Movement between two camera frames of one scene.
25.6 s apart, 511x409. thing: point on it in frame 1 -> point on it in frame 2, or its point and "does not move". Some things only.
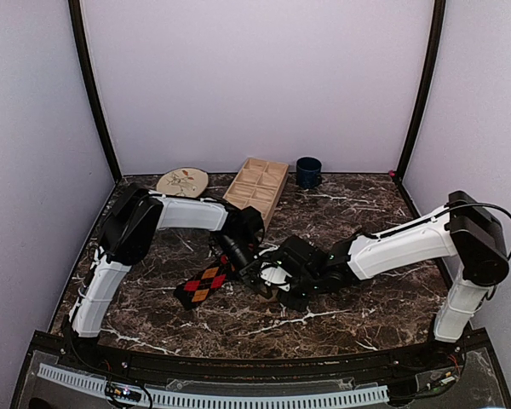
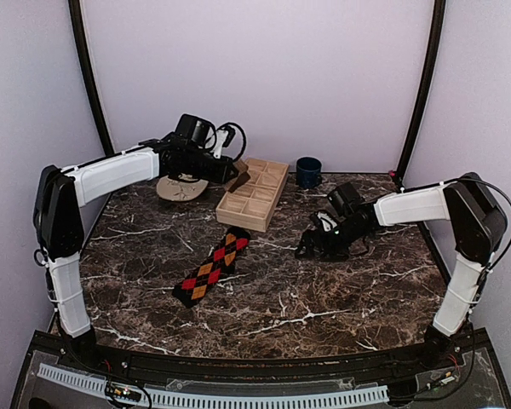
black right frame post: [439, 14] does not move
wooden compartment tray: [258, 184] does not move
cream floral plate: [184, 181] does not move
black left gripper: [250, 273] -> [221, 177]
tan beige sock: [261, 299] -> [243, 176]
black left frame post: [77, 34] does not move
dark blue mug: [308, 172] does not move
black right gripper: [299, 304] -> [309, 237]
